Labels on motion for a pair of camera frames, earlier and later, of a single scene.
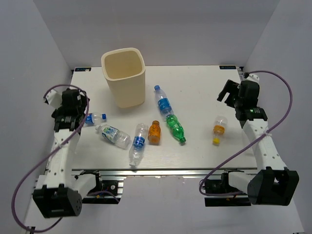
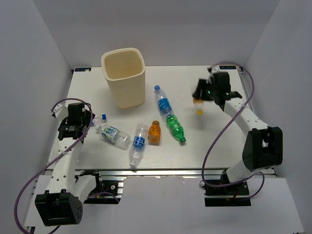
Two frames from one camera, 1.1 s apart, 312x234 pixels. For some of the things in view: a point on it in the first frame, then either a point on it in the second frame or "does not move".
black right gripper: [230, 87] → [201, 85]
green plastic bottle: [177, 128] does not move
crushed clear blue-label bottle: [135, 154] does not move
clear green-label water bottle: [120, 138] does not move
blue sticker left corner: [83, 69] does not move
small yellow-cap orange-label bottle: [220, 121] → [198, 105]
